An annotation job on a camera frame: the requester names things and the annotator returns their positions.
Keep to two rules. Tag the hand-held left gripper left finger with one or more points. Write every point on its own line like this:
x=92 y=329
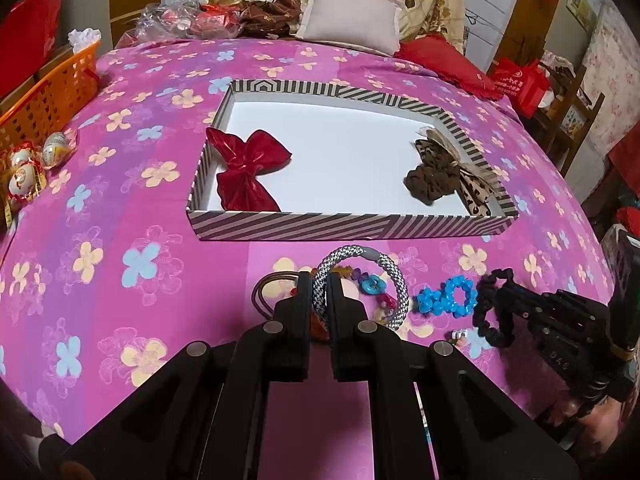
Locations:
x=292 y=322

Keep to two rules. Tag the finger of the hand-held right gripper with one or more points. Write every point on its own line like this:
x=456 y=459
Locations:
x=522 y=322
x=525 y=296

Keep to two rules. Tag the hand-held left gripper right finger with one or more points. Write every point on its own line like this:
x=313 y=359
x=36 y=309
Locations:
x=345 y=322

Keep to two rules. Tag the black scrunchie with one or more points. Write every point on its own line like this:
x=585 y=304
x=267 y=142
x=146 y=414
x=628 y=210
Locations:
x=482 y=310

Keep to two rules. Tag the thin brown hair elastics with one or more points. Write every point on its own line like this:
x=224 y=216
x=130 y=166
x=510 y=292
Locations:
x=256 y=292

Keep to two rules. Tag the striped cardboard box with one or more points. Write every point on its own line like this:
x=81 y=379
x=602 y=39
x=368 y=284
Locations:
x=340 y=150

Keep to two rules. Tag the leopard print bow clip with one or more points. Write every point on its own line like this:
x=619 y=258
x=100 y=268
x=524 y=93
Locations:
x=474 y=186

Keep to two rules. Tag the brown scrunchie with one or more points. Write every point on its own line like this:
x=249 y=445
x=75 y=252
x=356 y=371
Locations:
x=430 y=180

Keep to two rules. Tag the red satin bow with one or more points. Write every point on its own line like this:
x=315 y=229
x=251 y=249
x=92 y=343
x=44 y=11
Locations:
x=250 y=160

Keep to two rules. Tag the wooden chair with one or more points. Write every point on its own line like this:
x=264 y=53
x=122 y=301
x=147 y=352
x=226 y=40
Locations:
x=590 y=110

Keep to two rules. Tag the red shopping bag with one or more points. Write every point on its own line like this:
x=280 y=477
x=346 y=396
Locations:
x=517 y=87

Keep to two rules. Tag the red frilled cushion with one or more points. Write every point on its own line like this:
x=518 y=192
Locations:
x=440 y=67

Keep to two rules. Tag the floral curtain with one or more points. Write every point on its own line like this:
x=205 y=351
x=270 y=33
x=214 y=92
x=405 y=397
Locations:
x=617 y=70

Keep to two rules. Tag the foil wrapped egg ornament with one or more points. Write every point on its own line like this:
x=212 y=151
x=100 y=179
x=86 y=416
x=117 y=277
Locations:
x=56 y=150
x=24 y=185
x=22 y=156

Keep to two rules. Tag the beige pillow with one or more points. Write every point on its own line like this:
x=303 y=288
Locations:
x=350 y=15

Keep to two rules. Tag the clear plastic bag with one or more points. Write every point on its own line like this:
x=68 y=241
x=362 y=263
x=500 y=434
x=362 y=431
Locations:
x=170 y=20

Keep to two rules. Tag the orange plastic basket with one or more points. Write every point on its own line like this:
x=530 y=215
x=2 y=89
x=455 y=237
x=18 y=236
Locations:
x=45 y=100

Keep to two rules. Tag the white crumpled tissue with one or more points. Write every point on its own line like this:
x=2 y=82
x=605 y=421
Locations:
x=84 y=40

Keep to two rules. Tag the red paper bag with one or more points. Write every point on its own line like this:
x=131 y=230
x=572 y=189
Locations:
x=25 y=35

